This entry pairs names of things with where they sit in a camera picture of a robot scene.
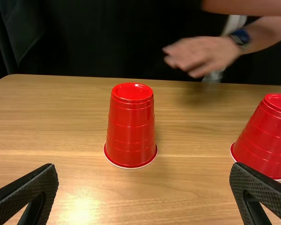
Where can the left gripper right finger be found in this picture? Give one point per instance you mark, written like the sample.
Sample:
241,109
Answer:
267,192

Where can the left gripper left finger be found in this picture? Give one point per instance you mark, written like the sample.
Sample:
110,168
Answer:
11,194

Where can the red cup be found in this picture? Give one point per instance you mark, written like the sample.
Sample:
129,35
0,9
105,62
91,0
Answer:
131,126
267,140

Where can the person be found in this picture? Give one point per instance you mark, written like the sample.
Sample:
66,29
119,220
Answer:
201,56

